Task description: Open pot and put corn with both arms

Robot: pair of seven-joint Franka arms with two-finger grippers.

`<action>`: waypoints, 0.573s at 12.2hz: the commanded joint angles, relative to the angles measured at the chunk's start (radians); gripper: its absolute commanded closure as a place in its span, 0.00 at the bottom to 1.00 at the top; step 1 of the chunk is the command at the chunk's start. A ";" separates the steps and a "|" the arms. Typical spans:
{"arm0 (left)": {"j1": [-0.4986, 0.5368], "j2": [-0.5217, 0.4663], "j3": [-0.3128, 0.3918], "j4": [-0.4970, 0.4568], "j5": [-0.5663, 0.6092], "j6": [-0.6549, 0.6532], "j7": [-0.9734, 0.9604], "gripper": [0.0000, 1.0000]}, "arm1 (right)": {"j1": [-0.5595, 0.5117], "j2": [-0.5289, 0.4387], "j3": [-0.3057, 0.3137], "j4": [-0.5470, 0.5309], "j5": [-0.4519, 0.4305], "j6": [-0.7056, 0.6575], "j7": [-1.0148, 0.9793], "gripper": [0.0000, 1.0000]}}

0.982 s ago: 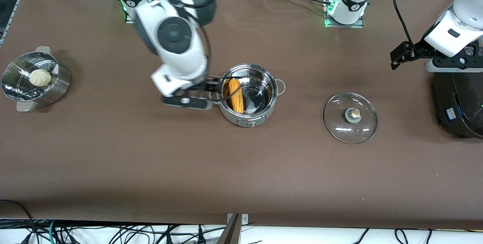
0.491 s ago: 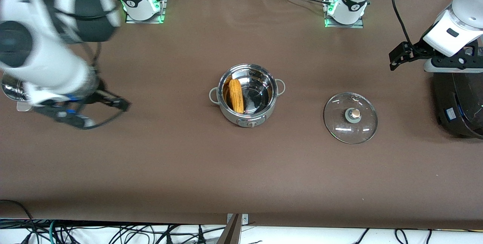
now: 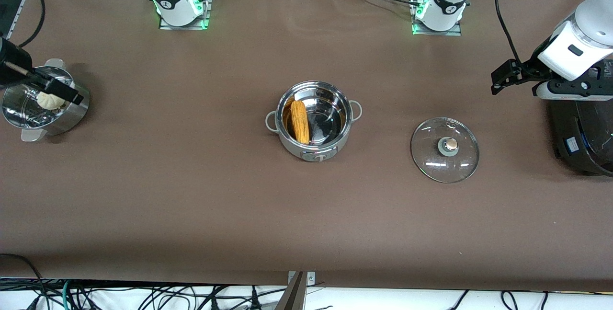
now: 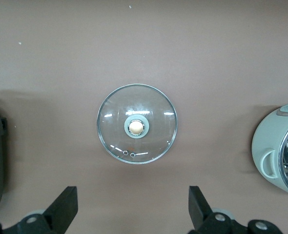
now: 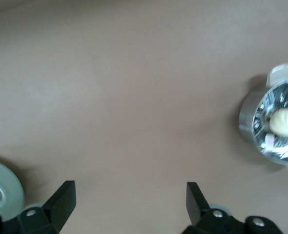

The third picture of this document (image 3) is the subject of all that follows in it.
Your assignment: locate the glass pot lid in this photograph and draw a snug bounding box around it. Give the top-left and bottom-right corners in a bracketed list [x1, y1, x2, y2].
[410, 117, 480, 184]

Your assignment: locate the yellow corn cob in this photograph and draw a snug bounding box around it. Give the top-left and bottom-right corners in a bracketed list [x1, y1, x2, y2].
[290, 100, 310, 145]

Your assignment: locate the steel steamer pot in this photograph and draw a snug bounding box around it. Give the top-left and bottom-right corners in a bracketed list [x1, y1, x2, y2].
[1, 58, 91, 143]

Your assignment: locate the stainless steel pot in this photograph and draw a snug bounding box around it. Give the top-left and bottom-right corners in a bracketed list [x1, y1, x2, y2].
[266, 80, 363, 163]

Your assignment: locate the white steamed bun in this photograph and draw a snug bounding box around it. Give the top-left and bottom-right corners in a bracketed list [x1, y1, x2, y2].
[37, 91, 66, 110]

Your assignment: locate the black rice cooker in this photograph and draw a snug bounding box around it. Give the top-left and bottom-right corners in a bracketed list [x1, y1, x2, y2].
[548, 59, 613, 177]

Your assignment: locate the brown table cover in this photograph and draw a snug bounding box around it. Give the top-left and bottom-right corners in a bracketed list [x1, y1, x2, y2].
[0, 0, 613, 292]

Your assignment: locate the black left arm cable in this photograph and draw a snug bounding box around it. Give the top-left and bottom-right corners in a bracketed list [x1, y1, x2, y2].
[494, 0, 523, 64]

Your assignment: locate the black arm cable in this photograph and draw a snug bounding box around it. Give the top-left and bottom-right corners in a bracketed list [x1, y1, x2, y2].
[494, 0, 523, 64]
[18, 0, 46, 48]

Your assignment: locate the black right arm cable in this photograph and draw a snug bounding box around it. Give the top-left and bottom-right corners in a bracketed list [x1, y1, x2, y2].
[18, 0, 46, 48]

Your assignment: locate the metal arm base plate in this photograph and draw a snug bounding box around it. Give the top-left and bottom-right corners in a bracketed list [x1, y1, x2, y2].
[410, 0, 463, 36]
[159, 0, 210, 30]

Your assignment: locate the black floor cable bundle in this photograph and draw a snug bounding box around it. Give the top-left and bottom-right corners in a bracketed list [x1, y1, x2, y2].
[0, 253, 288, 310]

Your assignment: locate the metal table edge bracket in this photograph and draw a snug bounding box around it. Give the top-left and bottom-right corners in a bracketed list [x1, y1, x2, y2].
[275, 271, 317, 310]

